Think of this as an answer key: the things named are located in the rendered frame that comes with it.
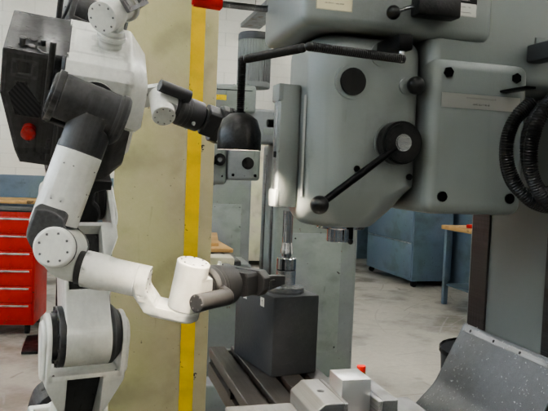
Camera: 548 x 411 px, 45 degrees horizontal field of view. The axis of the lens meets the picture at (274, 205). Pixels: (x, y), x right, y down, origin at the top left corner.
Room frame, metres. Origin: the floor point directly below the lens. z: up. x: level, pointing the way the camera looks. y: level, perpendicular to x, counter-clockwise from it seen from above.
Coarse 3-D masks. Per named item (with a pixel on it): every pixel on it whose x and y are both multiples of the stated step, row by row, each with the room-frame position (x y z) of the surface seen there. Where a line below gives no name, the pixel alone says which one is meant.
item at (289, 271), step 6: (276, 264) 1.56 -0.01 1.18; (282, 264) 1.54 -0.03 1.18; (288, 264) 1.54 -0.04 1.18; (294, 264) 1.55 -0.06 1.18; (276, 270) 1.56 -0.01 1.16; (282, 270) 1.54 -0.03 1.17; (288, 270) 1.54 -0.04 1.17; (294, 270) 1.55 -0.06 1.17; (288, 276) 1.54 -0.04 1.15; (294, 276) 1.55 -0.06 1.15; (288, 282) 1.54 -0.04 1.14; (294, 282) 1.56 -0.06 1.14
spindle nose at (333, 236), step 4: (328, 232) 1.16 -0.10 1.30; (332, 232) 1.15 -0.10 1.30; (336, 232) 1.15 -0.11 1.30; (340, 232) 1.14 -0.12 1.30; (344, 232) 1.15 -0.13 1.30; (328, 236) 1.16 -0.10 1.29; (332, 236) 1.15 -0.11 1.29; (336, 236) 1.15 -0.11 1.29; (340, 236) 1.14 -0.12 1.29; (344, 236) 1.15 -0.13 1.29; (328, 240) 1.16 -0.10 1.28; (332, 240) 1.15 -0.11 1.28; (336, 240) 1.15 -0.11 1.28; (340, 240) 1.14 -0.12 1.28; (344, 240) 1.15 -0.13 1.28
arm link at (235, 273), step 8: (216, 264) 1.35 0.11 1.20; (224, 264) 1.36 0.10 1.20; (232, 272) 1.34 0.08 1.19; (240, 272) 1.37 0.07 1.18; (248, 272) 1.38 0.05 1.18; (256, 272) 1.39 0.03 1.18; (264, 272) 1.40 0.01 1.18; (232, 280) 1.33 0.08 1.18; (240, 280) 1.34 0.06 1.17; (248, 280) 1.37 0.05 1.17; (256, 280) 1.39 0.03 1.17; (264, 280) 1.39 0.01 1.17; (232, 288) 1.32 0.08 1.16; (240, 288) 1.34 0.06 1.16; (248, 288) 1.37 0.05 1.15; (256, 288) 1.39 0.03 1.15; (264, 288) 1.39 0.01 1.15
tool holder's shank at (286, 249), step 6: (288, 210) 1.57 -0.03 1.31; (288, 216) 1.55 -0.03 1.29; (288, 222) 1.55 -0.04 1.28; (288, 228) 1.55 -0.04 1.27; (282, 234) 1.56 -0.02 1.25; (288, 234) 1.55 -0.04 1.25; (282, 240) 1.56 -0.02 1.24; (288, 240) 1.55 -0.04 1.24; (282, 246) 1.55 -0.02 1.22; (288, 246) 1.55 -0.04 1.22; (282, 252) 1.55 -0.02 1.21; (288, 252) 1.55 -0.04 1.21
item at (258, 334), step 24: (288, 288) 1.53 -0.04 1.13; (240, 312) 1.65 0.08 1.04; (264, 312) 1.52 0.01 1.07; (288, 312) 1.50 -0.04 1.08; (312, 312) 1.53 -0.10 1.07; (240, 336) 1.64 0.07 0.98; (264, 336) 1.52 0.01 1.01; (288, 336) 1.50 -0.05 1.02; (312, 336) 1.53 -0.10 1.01; (264, 360) 1.51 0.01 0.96; (288, 360) 1.50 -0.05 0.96; (312, 360) 1.53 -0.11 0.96
